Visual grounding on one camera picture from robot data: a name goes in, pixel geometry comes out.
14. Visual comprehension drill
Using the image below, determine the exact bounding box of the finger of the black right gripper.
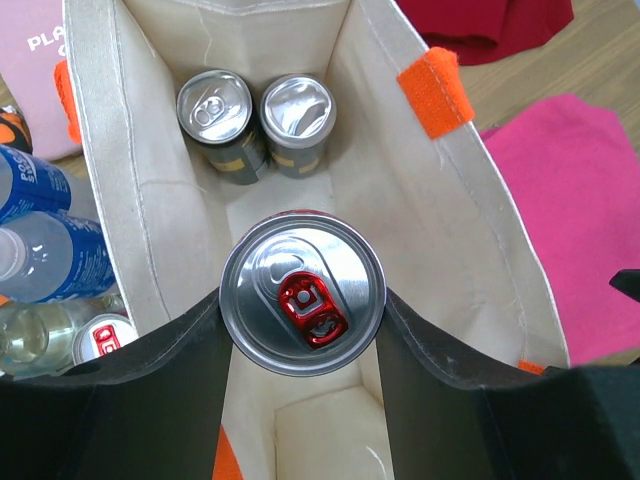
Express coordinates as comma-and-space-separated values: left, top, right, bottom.
609, 269, 640, 302

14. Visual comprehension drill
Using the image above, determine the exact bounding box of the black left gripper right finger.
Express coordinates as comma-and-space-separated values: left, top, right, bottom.
376, 293, 639, 479

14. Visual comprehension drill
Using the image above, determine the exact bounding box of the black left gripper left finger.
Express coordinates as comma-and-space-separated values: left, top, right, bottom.
1, 291, 232, 479

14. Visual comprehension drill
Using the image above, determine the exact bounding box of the red bull can front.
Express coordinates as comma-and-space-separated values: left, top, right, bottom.
71, 313, 139, 366

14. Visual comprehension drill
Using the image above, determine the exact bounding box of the red bull can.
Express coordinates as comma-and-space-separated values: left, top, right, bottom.
219, 209, 387, 377
71, 313, 139, 366

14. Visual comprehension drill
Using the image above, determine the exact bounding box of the green glass bottle front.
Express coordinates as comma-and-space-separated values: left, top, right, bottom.
1, 294, 127, 378

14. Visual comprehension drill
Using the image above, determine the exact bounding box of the beige canvas tote bag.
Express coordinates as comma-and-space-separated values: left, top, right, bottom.
63, 1, 569, 479

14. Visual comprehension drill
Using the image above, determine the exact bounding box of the Pocari Sweat bottle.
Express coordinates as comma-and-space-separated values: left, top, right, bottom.
1, 145, 98, 223
1, 212, 116, 304

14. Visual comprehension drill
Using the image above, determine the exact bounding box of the dark can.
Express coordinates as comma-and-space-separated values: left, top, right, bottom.
176, 69, 269, 185

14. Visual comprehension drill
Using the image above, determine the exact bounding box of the magenta folded cloth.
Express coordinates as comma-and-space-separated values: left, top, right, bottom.
481, 94, 639, 365

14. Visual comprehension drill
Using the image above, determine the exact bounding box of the dark red cloth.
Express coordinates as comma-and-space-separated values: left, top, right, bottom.
397, 0, 574, 66

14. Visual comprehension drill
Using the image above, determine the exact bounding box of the orange camouflage cloth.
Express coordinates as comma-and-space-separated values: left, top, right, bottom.
0, 105, 33, 154

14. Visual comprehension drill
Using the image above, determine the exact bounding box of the light pink printed cloth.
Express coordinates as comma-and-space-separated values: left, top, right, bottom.
1, 0, 81, 161

